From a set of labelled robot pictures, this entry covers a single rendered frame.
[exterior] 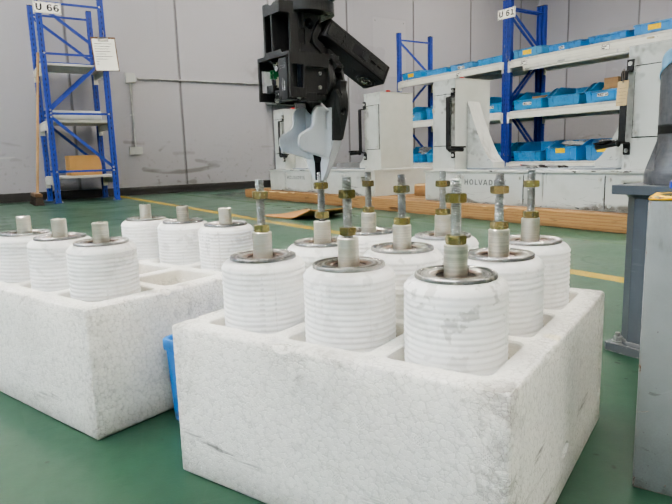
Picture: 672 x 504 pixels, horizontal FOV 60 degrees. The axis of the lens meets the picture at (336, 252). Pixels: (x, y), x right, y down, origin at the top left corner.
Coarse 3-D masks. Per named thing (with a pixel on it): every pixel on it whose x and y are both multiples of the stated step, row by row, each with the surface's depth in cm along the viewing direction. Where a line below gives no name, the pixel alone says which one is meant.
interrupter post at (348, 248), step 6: (342, 240) 59; (348, 240) 58; (354, 240) 59; (342, 246) 59; (348, 246) 59; (354, 246) 59; (342, 252) 59; (348, 252) 59; (354, 252) 59; (342, 258) 59; (348, 258) 59; (354, 258) 59; (342, 264) 59; (348, 264) 59; (354, 264) 59
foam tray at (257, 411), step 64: (192, 320) 67; (576, 320) 63; (192, 384) 65; (256, 384) 59; (320, 384) 55; (384, 384) 50; (448, 384) 47; (512, 384) 46; (576, 384) 64; (192, 448) 67; (256, 448) 61; (320, 448) 56; (384, 448) 51; (448, 448) 48; (512, 448) 45; (576, 448) 67
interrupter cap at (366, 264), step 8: (360, 256) 63; (312, 264) 60; (320, 264) 60; (328, 264) 60; (336, 264) 61; (360, 264) 61; (368, 264) 59; (376, 264) 59; (384, 264) 59; (336, 272) 56; (344, 272) 56; (352, 272) 56
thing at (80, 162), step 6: (66, 156) 589; (72, 156) 579; (78, 156) 583; (84, 156) 586; (90, 156) 589; (96, 156) 593; (66, 162) 592; (72, 162) 580; (78, 162) 583; (84, 162) 586; (90, 162) 589; (96, 162) 593; (66, 168) 596; (72, 168) 581; (78, 168) 584; (84, 168) 587; (90, 168) 590; (96, 168) 594; (72, 174) 581; (78, 174) 585; (84, 174) 588; (90, 174) 591; (96, 174) 594; (102, 174) 598
